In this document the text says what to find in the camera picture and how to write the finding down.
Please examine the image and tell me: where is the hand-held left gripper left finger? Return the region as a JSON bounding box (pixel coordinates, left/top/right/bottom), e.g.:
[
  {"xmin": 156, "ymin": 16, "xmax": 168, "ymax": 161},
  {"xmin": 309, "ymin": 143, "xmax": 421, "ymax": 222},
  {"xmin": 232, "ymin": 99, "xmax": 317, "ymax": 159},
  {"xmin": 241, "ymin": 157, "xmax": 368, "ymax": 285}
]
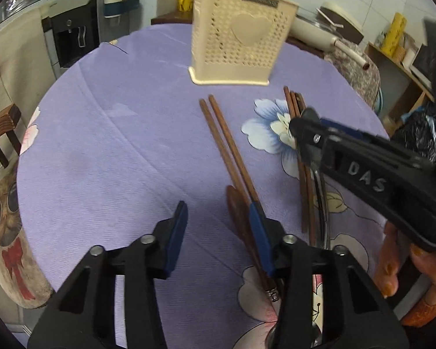
[{"xmin": 27, "ymin": 201, "xmax": 190, "ymax": 349}]

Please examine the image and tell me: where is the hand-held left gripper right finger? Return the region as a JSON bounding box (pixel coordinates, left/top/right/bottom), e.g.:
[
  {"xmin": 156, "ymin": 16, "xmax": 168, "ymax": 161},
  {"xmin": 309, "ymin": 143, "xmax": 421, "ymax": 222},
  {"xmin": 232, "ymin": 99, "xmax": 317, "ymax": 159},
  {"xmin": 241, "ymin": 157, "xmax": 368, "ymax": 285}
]
[{"xmin": 249, "ymin": 203, "xmax": 410, "ymax": 349}]

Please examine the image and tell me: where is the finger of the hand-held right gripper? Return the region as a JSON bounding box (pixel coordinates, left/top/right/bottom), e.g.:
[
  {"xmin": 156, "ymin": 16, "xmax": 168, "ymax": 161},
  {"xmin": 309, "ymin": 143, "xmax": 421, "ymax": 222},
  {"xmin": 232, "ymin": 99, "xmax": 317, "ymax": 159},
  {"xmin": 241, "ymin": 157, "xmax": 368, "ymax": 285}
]
[
  {"xmin": 319, "ymin": 117, "xmax": 390, "ymax": 147},
  {"xmin": 289, "ymin": 108, "xmax": 335, "ymax": 170}
]

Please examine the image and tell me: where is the brown wooden spoon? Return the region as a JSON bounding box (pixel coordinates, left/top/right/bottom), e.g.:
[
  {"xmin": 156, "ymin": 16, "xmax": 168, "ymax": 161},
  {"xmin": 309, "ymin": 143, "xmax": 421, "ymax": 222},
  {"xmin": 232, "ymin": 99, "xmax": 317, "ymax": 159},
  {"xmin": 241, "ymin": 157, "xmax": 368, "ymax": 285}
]
[{"xmin": 226, "ymin": 185, "xmax": 279, "ymax": 303}]

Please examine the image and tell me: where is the cream perforated utensil holder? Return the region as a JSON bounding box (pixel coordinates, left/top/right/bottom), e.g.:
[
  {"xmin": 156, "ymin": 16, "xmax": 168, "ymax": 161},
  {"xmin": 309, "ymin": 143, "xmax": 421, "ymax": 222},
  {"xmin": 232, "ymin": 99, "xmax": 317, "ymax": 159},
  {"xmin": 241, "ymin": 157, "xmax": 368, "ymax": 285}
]
[{"xmin": 188, "ymin": 0, "xmax": 300, "ymax": 86}]

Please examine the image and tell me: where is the person's right hand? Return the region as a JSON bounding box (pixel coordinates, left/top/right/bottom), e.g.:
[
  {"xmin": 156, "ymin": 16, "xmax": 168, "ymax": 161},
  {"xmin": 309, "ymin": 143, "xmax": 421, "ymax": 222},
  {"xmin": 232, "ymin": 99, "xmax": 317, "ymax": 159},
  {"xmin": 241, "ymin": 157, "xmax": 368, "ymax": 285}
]
[{"xmin": 375, "ymin": 221, "xmax": 436, "ymax": 304}]

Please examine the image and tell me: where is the black plastic bag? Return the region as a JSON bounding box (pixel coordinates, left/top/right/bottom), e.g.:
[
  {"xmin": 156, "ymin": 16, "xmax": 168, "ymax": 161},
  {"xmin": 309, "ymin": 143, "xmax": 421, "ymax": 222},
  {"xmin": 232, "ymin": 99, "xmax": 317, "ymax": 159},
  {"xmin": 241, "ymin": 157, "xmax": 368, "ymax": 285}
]
[{"xmin": 390, "ymin": 101, "xmax": 436, "ymax": 165}]

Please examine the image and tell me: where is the floral chair cover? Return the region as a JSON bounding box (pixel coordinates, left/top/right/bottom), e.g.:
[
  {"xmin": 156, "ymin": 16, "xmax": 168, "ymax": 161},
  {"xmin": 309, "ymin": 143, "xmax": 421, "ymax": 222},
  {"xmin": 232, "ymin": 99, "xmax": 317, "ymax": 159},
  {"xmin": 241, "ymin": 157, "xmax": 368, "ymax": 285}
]
[{"xmin": 323, "ymin": 41, "xmax": 382, "ymax": 111}]

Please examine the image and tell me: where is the light wooden shelf unit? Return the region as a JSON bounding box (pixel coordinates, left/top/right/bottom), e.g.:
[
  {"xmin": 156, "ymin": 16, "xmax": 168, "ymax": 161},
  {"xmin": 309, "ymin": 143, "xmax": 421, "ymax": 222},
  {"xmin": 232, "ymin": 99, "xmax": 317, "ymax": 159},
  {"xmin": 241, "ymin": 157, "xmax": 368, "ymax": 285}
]
[{"xmin": 364, "ymin": 41, "xmax": 436, "ymax": 129}]

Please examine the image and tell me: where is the white pot with glass lid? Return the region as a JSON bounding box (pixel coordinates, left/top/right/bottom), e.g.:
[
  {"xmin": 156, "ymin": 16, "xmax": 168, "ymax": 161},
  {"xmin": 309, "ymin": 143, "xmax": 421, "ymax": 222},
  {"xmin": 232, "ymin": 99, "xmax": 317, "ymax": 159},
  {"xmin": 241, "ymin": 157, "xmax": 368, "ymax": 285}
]
[{"xmin": 288, "ymin": 10, "xmax": 372, "ymax": 72}]

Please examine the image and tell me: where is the purple floral tablecloth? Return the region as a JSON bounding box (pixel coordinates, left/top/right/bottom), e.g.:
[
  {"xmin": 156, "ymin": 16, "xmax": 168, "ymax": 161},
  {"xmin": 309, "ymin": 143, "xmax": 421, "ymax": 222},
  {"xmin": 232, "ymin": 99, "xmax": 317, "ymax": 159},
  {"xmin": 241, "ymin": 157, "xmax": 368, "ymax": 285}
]
[{"xmin": 16, "ymin": 22, "xmax": 392, "ymax": 349}]

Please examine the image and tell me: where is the yellow foil roll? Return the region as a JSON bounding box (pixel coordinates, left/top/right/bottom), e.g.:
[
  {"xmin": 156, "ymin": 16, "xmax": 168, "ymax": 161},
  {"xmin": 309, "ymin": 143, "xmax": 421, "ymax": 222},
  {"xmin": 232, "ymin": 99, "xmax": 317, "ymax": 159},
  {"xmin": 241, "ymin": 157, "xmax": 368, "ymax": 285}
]
[{"xmin": 380, "ymin": 12, "xmax": 408, "ymax": 58}]

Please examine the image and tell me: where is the white and brown rice cooker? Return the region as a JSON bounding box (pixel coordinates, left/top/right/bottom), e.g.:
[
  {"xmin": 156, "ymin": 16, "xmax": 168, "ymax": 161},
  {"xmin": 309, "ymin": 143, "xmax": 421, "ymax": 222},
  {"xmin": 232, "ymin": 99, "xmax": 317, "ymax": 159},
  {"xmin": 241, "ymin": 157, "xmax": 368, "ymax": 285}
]
[{"xmin": 315, "ymin": 1, "xmax": 366, "ymax": 45}]

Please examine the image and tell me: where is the cat print seat cushion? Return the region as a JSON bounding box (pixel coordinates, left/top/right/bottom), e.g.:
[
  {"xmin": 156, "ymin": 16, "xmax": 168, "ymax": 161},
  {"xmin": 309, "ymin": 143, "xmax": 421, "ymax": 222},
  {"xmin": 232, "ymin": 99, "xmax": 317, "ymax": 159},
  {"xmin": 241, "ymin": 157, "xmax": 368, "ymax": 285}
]
[{"xmin": 0, "ymin": 158, "xmax": 56, "ymax": 310}]

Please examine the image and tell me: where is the dark wooden counter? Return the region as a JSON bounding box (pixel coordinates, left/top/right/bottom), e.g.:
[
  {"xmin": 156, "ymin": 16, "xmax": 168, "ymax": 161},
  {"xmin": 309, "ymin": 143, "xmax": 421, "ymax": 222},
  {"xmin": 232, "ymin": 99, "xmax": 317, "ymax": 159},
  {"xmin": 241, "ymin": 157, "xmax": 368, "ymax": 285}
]
[{"xmin": 151, "ymin": 9, "xmax": 196, "ymax": 26}]

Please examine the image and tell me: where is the dark wooden chair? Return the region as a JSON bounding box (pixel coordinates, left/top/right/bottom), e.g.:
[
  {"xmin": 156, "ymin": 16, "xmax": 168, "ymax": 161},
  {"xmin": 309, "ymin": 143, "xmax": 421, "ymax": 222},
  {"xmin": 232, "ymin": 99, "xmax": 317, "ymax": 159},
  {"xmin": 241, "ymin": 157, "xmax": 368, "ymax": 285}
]
[{"xmin": 0, "ymin": 104, "xmax": 22, "ymax": 187}]

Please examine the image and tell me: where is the black water dispenser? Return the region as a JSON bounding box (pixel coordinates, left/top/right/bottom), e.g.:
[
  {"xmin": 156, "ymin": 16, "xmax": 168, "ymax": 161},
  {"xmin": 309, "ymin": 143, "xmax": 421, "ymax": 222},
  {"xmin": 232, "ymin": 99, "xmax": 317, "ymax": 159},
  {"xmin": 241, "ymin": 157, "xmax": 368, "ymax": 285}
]
[{"xmin": 40, "ymin": 0, "xmax": 100, "ymax": 70}]

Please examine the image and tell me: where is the beige hanging cloth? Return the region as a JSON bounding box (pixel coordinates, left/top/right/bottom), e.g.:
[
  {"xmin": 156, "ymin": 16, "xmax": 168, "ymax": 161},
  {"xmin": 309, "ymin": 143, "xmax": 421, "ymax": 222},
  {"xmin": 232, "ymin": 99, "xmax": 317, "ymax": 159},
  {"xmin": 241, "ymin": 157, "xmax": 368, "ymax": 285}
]
[{"xmin": 0, "ymin": 6, "xmax": 58, "ymax": 126}]

